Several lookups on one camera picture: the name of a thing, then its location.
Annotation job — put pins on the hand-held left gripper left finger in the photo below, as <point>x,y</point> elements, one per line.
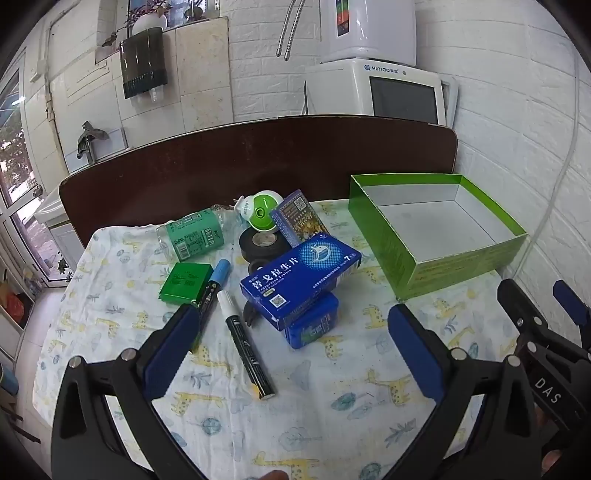
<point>171,344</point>

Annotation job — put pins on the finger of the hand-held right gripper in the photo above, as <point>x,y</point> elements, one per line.
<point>571,301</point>
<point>521,311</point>

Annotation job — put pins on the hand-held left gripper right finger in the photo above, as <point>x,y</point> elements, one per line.
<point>415,353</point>

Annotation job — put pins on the small green box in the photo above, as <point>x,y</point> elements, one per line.
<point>184,281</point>

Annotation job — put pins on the blue cap marker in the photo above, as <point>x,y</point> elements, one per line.
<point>215,285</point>

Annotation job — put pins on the white cap marker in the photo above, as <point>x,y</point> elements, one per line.
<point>244,346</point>

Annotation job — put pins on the blue plastic box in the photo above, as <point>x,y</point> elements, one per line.
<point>314,328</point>

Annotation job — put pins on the green label plastic bottle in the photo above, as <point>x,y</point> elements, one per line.
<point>198,233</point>

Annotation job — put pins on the green cardboard box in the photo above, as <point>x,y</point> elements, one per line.
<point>429,221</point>

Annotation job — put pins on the black tape roll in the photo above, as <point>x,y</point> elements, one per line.
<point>251,242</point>

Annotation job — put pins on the blue medicine box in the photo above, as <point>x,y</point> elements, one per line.
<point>295,277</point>

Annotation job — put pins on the patterned playing card box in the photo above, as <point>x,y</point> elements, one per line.
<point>298,217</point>

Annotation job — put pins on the person's left hand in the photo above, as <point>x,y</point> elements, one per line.
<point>275,476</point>

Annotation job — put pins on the giraffe print cloth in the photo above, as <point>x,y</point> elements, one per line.
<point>323,415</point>

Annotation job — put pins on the orange plastic bag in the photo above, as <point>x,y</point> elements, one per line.
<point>14,307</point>

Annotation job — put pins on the green white round device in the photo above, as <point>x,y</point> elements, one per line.
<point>263,207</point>

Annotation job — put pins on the brown wooden table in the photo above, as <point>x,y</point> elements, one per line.
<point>207,170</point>

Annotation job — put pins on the white sink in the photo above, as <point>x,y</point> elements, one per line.
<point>48,212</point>

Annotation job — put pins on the white plastic panel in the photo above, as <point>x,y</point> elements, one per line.
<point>451,101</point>

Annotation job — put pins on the metal faucet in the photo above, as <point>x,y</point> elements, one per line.
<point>87,138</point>

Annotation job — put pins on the large window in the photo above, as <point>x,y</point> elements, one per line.
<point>14,152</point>

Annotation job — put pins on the white countertop appliance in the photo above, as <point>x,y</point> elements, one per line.
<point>337,87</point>

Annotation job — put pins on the dark cup dispenser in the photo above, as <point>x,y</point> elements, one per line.
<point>143,64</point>

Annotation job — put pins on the white water purifier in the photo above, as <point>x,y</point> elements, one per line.
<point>378,32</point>

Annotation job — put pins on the potted plant white pot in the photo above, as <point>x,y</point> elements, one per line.
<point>147,23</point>

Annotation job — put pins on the small wall window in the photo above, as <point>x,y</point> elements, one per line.
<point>194,9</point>

